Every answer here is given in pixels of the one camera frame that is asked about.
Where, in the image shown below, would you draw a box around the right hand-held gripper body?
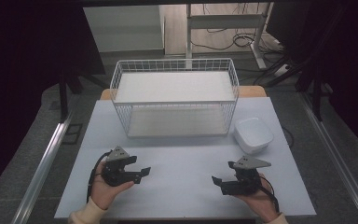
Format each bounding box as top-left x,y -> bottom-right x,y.
222,155 -> 272,197

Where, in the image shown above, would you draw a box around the black floor cables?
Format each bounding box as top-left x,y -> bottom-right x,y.
189,3 -> 288,54

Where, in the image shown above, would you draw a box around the black metal stand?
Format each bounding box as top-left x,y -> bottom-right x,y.
262,55 -> 335,122
56,70 -> 110,123

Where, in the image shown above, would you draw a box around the wooden table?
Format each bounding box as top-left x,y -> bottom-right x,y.
100,85 -> 268,101

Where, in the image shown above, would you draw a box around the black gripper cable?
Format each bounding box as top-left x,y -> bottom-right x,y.
258,175 -> 281,215
86,150 -> 114,203

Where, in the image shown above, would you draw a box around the person's right hand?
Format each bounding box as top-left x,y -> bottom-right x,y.
233,174 -> 281,223

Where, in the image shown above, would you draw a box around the white square bowl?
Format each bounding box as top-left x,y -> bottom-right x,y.
232,117 -> 275,155

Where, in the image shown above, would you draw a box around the person's left hand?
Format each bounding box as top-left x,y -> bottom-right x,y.
89,161 -> 135,211

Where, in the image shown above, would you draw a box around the white power strip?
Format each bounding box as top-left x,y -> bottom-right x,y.
273,63 -> 294,77

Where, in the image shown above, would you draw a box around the white table mat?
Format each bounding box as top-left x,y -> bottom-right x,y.
53,96 -> 318,219

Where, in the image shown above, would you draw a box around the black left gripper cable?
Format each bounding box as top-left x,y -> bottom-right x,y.
86,150 -> 114,203

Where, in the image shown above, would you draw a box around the thin black cable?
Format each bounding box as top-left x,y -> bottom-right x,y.
281,125 -> 295,149

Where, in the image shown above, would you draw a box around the white wire basket rack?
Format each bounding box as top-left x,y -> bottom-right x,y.
109,58 -> 241,138

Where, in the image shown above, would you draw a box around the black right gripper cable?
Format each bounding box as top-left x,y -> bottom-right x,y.
258,175 -> 281,215

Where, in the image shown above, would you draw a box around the aluminium rail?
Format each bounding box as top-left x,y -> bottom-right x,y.
10,109 -> 76,224
297,92 -> 358,224

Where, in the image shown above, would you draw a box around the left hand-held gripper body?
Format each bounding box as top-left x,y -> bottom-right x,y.
101,146 -> 138,188

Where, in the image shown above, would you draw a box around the white metal desk frame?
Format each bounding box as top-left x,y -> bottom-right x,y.
185,2 -> 275,70

